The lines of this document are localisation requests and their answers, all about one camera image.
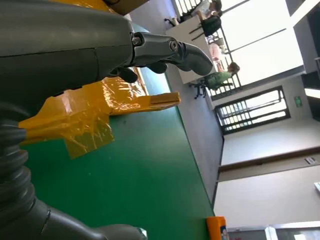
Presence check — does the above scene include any orange bottle with printed label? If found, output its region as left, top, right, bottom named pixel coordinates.
left=205, top=216, right=229, bottom=240

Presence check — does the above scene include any yellow taped flat cardboard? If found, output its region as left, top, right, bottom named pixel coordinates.
left=18, top=0, right=181, bottom=160

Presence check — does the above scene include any brown cardboard box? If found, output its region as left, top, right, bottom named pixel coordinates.
left=103, top=0, right=151, bottom=16

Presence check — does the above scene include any green table mat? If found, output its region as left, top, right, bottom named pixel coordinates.
left=22, top=22, right=214, bottom=240

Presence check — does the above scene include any white desk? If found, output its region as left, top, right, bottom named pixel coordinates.
left=165, top=15, right=219, bottom=85

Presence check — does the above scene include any black office chair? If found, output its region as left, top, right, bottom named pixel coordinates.
left=188, top=76, right=234, bottom=100
left=189, top=14, right=223, bottom=41

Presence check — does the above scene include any person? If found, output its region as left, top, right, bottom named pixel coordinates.
left=205, top=61, right=241, bottom=91
left=208, top=42, right=226, bottom=73
left=195, top=0, right=223, bottom=21

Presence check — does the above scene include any black window grille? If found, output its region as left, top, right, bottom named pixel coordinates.
left=214, top=85, right=291, bottom=136

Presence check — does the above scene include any brown wooden wall rail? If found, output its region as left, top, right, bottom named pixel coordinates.
left=218, top=145, right=320, bottom=173

